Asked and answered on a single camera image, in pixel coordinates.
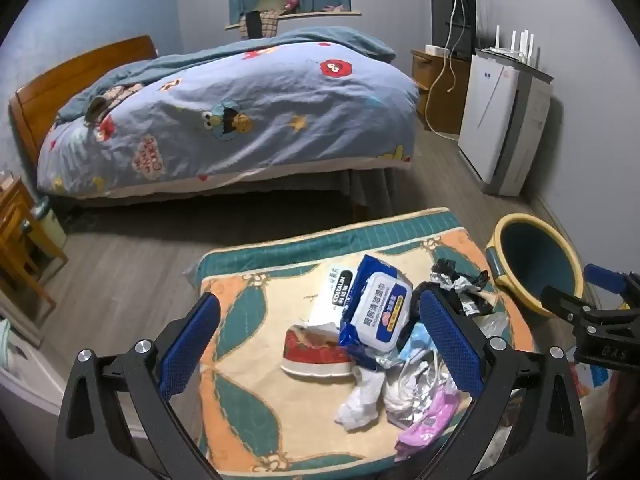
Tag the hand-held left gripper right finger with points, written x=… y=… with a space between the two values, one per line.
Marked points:
x=450 y=345

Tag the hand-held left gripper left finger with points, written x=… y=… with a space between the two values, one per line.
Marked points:
x=190 y=345

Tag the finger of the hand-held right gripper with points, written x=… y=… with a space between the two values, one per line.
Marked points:
x=605 y=277
x=565 y=302

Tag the blue face mask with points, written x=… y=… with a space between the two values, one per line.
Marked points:
x=415 y=345

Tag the clear plastic bag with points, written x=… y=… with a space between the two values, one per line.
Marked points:
x=495 y=327

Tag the yellow and blue waste bin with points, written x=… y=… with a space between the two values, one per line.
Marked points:
x=535 y=260

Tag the silver foil wrapper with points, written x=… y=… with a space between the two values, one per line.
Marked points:
x=410 y=390

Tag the black plastic wrapper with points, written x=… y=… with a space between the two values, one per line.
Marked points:
x=462 y=280

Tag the pink packet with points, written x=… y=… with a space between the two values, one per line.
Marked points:
x=432 y=417

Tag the blue wet wipes packet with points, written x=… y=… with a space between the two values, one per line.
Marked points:
x=377 y=310

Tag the white tissue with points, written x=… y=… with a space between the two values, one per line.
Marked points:
x=360 y=400

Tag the red and white paper bowl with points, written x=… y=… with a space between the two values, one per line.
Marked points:
x=312 y=355

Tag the white medicine box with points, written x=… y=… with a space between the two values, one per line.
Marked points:
x=327 y=295

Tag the person's right forearm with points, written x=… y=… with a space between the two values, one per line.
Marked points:
x=625 y=420

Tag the quilted green and orange mat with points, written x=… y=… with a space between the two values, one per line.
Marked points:
x=260 y=410

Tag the grey bed skirt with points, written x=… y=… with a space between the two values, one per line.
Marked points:
x=370 y=185

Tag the pale green container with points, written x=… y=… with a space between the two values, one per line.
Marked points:
x=50 y=227

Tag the white air purifier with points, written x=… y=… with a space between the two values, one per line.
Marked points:
x=500 y=125

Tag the wooden chair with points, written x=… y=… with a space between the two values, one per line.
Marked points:
x=20 y=240

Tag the wooden cabinet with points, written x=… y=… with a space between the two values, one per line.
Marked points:
x=442 y=95

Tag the white router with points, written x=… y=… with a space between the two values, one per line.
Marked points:
x=505 y=52

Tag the cartoon printed blue duvet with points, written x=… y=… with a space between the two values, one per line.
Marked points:
x=225 y=100

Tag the small white box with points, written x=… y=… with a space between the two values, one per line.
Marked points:
x=437 y=50

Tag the wooden bed headboard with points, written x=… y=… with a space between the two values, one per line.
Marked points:
x=60 y=80

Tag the black television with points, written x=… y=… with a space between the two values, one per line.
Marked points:
x=442 y=20

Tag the checked cushion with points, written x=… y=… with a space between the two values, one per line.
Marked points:
x=267 y=22

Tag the wooden window sill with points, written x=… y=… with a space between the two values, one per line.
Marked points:
x=320 y=14

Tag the pink plush toy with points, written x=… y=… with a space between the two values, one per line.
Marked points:
x=291 y=4

